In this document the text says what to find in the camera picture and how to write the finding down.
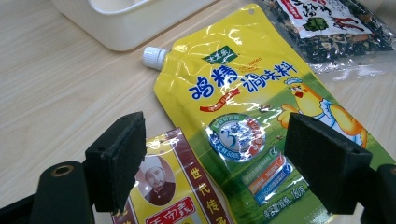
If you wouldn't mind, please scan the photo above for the yellow spouted seasoning pouch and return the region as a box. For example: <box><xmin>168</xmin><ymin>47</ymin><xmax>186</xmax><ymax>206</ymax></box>
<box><xmin>142</xmin><ymin>3</ymin><xmax>396</xmax><ymax>224</ymax></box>

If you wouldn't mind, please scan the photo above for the yellow and red seasoning box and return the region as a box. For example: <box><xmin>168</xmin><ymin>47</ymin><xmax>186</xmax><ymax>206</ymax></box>
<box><xmin>110</xmin><ymin>127</ymin><xmax>233</xmax><ymax>224</ymax></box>

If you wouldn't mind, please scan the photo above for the clear bag of dark dried food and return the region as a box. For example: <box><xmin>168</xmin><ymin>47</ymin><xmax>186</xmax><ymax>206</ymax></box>
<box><xmin>258</xmin><ymin>0</ymin><xmax>396</xmax><ymax>74</ymax></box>

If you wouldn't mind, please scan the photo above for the white plastic container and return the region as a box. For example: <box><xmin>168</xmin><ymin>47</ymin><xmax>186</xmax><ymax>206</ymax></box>
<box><xmin>50</xmin><ymin>0</ymin><xmax>219</xmax><ymax>52</ymax></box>

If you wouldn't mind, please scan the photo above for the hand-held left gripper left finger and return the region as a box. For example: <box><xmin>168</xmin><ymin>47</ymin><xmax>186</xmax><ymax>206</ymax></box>
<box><xmin>84</xmin><ymin>111</ymin><xmax>148</xmax><ymax>215</ymax></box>

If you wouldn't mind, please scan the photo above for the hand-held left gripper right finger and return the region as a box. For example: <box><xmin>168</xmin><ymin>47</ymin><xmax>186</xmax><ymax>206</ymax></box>
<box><xmin>283</xmin><ymin>112</ymin><xmax>374</xmax><ymax>216</ymax></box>

